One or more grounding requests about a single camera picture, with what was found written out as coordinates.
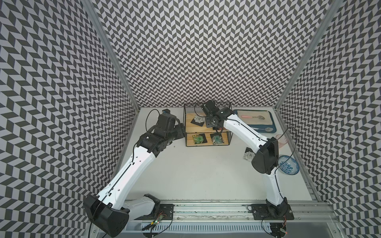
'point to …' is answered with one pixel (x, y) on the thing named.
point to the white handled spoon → (268, 129)
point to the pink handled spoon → (260, 117)
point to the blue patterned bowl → (290, 166)
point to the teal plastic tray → (259, 126)
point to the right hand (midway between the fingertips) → (214, 122)
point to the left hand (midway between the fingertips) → (180, 130)
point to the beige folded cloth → (255, 117)
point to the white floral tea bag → (198, 119)
